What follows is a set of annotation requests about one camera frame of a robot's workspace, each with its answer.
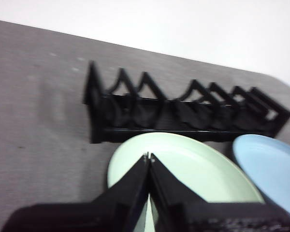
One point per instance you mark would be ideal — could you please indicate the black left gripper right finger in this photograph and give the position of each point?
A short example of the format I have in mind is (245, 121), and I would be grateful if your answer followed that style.
(188, 215)

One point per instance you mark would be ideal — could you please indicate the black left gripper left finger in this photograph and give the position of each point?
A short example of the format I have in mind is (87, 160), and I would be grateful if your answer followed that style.
(106, 212)

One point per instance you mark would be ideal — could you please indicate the pale green plate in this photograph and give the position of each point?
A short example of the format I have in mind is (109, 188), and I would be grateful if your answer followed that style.
(183, 164)

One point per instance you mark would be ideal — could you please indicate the light blue plate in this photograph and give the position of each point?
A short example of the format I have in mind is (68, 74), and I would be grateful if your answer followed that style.
(270, 166)

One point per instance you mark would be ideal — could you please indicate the black plastic plate rack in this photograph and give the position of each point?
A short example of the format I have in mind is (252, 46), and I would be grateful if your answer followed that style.
(169, 120)

